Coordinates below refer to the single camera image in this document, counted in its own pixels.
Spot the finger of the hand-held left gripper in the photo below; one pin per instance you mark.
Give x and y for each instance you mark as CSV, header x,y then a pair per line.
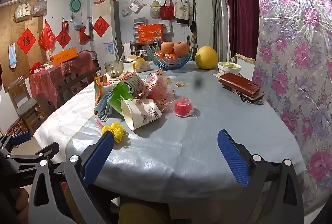
x,y
39,153
22,137

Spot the yellow artificial flower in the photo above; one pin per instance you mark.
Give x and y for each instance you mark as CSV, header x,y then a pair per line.
x,y
115,131

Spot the pile of orange snack packets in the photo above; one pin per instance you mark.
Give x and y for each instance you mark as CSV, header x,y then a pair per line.
x,y
166,55

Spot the white plastic drawer unit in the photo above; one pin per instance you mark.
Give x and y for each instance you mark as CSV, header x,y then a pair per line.
x,y
141,21

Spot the red plastic bag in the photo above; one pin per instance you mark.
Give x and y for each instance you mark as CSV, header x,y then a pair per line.
x,y
46,37

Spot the hanging blue mask pack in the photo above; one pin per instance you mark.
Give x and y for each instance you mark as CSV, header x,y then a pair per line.
x,y
12,56

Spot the blue glass fruit bowl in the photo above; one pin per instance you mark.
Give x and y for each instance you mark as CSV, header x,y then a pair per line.
x,y
168,63

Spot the red plastic table cover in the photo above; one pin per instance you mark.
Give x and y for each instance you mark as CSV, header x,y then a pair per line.
x,y
51,78

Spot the green paper cup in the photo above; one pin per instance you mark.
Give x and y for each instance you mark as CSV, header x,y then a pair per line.
x,y
119,96

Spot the white green drink carton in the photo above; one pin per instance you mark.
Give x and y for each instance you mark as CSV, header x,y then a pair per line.
x,y
133,82

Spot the yellow food bag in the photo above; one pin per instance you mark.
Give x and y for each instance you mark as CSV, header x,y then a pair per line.
x,y
140,64

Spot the white floral paper cup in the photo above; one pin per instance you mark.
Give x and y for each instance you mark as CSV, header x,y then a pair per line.
x,y
142,115

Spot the floral plastic curtain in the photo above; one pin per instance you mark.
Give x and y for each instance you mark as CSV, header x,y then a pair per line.
x,y
293,57

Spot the brown leather wallet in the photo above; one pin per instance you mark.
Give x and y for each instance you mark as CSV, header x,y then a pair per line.
x,y
238,82

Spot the red diamond paper poster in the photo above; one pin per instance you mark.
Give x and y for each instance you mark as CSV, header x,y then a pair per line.
x,y
100,26
26,41
63,39

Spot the blue face mask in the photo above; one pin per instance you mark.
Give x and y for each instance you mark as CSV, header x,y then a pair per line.
x,y
103,107

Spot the wooden chair grey cushion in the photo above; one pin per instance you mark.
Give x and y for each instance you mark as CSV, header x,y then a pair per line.
x,y
26,105

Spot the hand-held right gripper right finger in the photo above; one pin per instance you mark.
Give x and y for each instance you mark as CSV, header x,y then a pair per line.
x,y
233,159

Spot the orange green snack bag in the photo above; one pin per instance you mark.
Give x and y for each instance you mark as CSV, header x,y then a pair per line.
x,y
99,89

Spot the dark red curtain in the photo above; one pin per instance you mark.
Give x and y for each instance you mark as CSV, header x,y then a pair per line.
x,y
242,11

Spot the person's olive trouser leg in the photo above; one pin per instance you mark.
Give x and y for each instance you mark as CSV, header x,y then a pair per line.
x,y
145,211

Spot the white ceramic bowl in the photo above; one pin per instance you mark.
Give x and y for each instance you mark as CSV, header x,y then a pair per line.
x,y
229,69

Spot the red tote bag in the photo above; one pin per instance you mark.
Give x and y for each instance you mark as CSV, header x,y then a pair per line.
x,y
167,12

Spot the orange gift box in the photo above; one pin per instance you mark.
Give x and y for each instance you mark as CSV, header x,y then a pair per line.
x,y
150,33

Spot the metal spoon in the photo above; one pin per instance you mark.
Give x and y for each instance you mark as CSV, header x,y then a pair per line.
x,y
121,57

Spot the person's left hand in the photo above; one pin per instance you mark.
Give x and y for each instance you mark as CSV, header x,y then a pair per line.
x,y
22,203

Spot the beige hanging bag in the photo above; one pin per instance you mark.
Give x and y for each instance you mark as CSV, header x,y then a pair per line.
x,y
155,9

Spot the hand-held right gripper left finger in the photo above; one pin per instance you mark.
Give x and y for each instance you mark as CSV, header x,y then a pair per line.
x,y
99,153

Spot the small candy wrapper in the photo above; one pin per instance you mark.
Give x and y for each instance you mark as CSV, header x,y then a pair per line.
x,y
181,84

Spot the pink floral plastic wrapper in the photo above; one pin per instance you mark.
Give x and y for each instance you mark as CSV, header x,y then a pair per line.
x,y
158,89

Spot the white refrigerator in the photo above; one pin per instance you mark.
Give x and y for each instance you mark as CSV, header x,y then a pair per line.
x,y
109,44

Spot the orange cardboard box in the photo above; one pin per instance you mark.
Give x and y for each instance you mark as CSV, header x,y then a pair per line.
x,y
63,56

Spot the red crinkled wrapper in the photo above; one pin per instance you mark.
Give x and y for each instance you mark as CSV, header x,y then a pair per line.
x,y
99,122

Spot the white tote bag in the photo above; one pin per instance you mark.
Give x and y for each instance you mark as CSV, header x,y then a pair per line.
x,y
182,9

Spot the yellow pomelo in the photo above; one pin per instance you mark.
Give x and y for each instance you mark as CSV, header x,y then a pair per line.
x,y
206,57

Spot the glass mug with spoon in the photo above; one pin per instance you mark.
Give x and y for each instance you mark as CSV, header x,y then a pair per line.
x,y
114,69

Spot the grey sliding door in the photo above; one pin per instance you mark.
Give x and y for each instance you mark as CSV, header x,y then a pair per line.
x,y
220,18

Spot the red printed carton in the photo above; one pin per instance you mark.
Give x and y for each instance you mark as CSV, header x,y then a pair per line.
x,y
16,127

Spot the green plastic basin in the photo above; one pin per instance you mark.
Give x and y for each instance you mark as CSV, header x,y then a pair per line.
x,y
75,5

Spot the grey blue tablecloth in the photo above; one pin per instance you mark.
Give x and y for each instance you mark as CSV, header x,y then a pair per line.
x,y
181,141

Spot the red jelly cup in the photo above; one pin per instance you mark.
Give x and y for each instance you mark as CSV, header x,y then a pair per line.
x,y
183,108

